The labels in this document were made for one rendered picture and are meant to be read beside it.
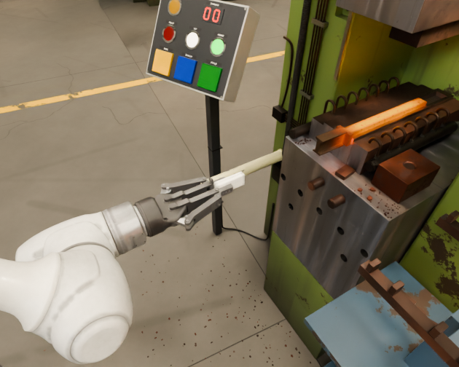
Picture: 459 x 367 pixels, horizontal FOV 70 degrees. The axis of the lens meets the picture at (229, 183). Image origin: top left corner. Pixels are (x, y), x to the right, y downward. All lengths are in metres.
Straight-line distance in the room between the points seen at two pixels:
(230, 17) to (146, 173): 1.42
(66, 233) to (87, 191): 1.68
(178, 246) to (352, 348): 1.22
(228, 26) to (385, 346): 0.94
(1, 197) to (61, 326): 2.07
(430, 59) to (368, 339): 0.89
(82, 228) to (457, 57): 1.13
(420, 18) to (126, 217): 0.64
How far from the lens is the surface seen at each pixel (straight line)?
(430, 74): 1.32
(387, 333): 0.86
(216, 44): 1.11
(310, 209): 1.03
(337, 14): 1.07
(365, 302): 0.88
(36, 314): 0.49
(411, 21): 0.75
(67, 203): 2.26
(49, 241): 0.62
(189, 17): 1.19
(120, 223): 0.62
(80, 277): 0.48
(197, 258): 1.79
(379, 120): 0.97
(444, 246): 1.06
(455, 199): 0.97
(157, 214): 0.63
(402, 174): 0.86
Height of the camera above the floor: 1.49
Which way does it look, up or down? 44 degrees down
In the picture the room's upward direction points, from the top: straight up
